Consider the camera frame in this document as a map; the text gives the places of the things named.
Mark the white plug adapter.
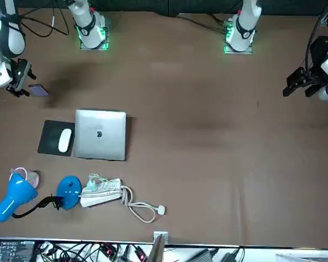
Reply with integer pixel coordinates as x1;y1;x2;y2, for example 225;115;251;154
87;173;110;192

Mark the white power strip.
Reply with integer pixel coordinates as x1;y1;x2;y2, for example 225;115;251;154
79;178;124;209

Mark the black labelled power adapter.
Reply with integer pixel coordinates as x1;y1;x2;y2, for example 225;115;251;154
0;240;36;262

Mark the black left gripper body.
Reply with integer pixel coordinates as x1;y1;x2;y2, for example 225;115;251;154
307;35;328;82

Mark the white computer mouse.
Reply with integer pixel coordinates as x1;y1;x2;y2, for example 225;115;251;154
57;128;72;152

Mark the black base cable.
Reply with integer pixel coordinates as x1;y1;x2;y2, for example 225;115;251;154
176;13;228;35

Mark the black cable with white tag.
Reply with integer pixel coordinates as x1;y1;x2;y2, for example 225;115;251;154
18;5;72;38

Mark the white power strip cable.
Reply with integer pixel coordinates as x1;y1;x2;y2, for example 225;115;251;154
121;185;167;224

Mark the blue desk lamp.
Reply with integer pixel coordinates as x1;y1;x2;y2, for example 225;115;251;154
0;173;83;223

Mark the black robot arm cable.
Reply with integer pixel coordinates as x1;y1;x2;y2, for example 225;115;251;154
304;0;328;82

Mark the aluminium profile post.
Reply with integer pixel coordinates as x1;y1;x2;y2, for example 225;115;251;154
147;231;169;262

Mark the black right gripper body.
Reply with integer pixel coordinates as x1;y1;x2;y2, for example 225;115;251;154
9;58;28;88

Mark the black mouse pad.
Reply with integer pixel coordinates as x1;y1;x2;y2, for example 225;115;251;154
37;119;76;157

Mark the silver grey laptop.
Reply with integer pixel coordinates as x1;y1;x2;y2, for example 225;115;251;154
74;109;127;162

